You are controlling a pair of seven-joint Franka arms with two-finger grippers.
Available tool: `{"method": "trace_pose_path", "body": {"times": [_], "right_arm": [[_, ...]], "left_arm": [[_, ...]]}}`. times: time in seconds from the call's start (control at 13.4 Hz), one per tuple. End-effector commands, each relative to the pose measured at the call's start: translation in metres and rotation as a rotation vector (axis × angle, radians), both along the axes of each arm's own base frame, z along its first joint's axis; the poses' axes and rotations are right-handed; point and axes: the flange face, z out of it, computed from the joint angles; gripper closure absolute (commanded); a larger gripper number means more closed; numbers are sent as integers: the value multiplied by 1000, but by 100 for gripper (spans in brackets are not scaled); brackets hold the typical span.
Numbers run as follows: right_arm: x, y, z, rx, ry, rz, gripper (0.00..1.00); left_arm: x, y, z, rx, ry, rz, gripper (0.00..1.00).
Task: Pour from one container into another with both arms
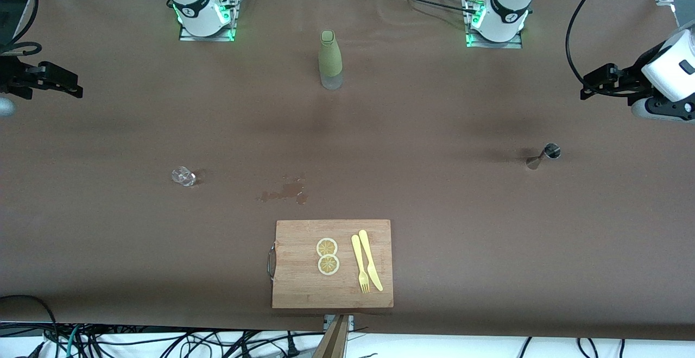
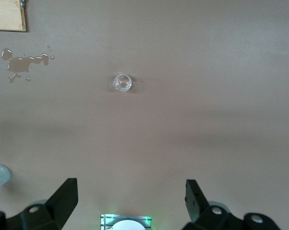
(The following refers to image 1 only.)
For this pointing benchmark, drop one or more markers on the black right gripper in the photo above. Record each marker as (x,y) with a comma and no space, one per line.
(12,74)

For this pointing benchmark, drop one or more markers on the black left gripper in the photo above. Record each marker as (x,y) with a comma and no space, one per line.
(630,79)

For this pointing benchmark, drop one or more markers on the steel double jigger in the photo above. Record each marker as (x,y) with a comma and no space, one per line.
(552,151)

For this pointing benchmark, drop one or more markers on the clear glass beaker cup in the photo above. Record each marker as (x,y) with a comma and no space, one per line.
(183,176)

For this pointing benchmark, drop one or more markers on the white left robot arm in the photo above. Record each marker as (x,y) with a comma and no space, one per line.
(505,5)

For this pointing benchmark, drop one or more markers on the brown table mat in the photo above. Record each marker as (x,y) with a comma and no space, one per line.
(434,130)

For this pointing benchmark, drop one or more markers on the spilled liquid puddle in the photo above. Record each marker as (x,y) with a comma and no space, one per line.
(290,189)

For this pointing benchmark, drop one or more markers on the green sleeved glass bottle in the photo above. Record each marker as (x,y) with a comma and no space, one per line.
(330,59)

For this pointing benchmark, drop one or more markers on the yellow plastic knife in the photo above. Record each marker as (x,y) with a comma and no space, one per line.
(367,249)

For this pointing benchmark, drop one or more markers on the yellow plastic fork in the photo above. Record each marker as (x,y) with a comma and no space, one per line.
(358,255)

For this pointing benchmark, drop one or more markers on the lemon slice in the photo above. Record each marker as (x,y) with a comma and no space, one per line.
(328,264)
(327,247)

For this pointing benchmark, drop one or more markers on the wooden cutting board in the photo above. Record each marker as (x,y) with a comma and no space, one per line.
(304,287)

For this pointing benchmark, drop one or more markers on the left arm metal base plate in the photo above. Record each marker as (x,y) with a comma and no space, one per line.
(513,44)

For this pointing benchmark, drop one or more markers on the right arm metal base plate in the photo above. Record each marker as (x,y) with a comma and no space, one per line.
(217,38)

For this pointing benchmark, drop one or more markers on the metal post foot bracket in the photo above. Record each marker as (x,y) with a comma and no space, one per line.
(350,321)

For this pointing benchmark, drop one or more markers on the slanted camera mount post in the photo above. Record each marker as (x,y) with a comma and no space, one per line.
(334,344)

